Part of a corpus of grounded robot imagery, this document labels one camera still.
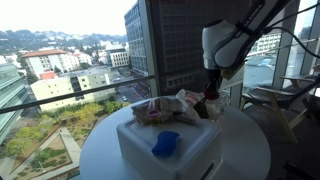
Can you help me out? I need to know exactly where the white plastic basket box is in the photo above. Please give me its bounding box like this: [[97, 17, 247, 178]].
[[117, 119, 222, 180]]

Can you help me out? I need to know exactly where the white red plastic carrier bag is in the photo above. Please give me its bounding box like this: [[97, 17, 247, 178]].
[[176, 89, 230, 121]]

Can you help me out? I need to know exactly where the white pink cloth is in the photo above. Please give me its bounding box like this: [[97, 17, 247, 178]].
[[131, 97, 185, 125]]

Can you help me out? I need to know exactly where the yellow play-doh tub pink lid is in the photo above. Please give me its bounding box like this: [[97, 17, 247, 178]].
[[148, 110, 160, 124]]

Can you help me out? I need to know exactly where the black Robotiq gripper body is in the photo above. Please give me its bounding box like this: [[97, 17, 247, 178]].
[[204, 69, 222, 100]]

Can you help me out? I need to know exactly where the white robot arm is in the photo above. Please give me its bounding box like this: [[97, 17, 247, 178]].
[[202, 0, 292, 100]]

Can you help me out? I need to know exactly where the blue sponge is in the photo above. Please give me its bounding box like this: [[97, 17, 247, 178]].
[[151, 131, 179, 157]]

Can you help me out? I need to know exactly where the dark green object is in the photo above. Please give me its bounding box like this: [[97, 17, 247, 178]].
[[193, 98, 209, 119]]

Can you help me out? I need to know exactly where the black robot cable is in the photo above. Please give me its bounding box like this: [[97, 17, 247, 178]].
[[213, 3, 320, 69]]

